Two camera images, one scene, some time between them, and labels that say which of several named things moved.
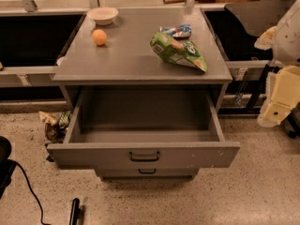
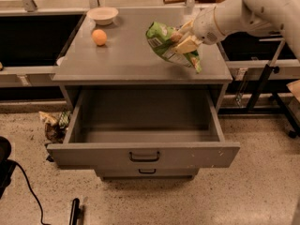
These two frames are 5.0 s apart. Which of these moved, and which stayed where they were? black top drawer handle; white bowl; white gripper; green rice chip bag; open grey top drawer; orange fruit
Moved: green rice chip bag; white gripper
Stayed: orange fruit; open grey top drawer; white bowl; black top drawer handle
